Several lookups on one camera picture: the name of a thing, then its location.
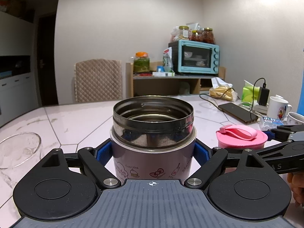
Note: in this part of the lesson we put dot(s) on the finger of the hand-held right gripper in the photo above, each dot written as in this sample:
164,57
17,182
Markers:
287,148
285,131

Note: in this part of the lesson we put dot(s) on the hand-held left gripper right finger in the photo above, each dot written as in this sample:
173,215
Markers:
201,153

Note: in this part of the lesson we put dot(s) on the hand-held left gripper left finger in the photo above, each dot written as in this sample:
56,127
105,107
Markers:
104,153

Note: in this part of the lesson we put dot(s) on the pink bottle cap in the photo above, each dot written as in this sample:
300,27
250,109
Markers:
239,139

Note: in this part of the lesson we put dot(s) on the lilac printed steel bottle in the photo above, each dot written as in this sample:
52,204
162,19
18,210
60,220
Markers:
152,137

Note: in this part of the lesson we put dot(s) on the plastic bottle blue label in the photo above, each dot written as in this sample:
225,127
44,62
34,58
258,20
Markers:
270,121

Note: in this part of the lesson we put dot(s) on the person's right hand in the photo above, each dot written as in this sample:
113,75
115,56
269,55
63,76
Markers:
296,187

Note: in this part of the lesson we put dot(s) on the white printed mug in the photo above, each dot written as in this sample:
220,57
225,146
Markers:
277,108

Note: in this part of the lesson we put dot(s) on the white power strip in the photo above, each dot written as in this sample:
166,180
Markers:
260,109

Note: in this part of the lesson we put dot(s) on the black charger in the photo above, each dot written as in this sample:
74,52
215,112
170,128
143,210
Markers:
263,96

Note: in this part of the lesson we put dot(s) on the black smartphone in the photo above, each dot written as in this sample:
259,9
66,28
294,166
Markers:
237,112

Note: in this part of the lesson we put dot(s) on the green tissue box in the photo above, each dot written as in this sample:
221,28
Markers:
249,92

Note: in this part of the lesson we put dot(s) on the beige quilted chair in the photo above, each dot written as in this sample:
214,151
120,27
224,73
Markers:
97,80

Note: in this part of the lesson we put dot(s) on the wooden shelf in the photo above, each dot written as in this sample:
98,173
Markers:
156,85

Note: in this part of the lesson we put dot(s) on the clear glass cup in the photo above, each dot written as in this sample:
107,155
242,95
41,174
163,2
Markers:
21,152

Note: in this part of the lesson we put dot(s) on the white green flat box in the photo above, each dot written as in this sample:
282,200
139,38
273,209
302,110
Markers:
163,74

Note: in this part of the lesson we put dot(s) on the small blue box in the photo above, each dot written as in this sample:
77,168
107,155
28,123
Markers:
160,68

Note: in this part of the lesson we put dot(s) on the dark door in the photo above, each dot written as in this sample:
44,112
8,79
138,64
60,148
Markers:
47,76

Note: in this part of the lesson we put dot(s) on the teal toaster oven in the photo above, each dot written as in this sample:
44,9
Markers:
194,57

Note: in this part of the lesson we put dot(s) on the green-filled jar orange lid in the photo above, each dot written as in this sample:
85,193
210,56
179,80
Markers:
141,63

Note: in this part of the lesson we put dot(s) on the red white carton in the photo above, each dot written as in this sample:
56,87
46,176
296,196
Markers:
166,52

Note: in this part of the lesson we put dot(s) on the white storage cabinet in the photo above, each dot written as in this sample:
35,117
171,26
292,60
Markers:
14,85

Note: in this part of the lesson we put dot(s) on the red-filled glass jar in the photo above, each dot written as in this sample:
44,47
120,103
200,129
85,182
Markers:
208,36
197,36

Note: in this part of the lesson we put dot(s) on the glass jar yellow lid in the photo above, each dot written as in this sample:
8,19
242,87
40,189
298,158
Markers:
184,33

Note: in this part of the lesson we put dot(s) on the clear plastic bag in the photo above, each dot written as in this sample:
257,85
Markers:
174,34

